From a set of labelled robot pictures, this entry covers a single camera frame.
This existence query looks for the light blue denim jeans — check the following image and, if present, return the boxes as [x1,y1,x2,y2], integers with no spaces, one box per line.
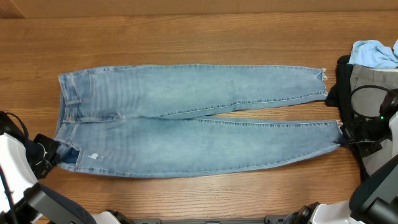
[55,64,341,178]

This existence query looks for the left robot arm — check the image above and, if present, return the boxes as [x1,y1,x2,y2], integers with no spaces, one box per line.
[1,111,132,224]

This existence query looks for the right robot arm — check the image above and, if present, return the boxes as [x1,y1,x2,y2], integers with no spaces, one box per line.
[279,85,397,224]

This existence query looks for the black garment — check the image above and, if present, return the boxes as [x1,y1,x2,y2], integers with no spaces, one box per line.
[325,55,369,182]

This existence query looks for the grey trousers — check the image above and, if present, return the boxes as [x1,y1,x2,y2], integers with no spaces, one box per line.
[350,65,397,174]

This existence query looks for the light blue cloth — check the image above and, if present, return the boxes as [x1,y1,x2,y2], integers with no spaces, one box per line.
[348,40,397,69]

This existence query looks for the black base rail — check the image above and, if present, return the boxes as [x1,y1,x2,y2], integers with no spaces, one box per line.
[131,215,287,224]

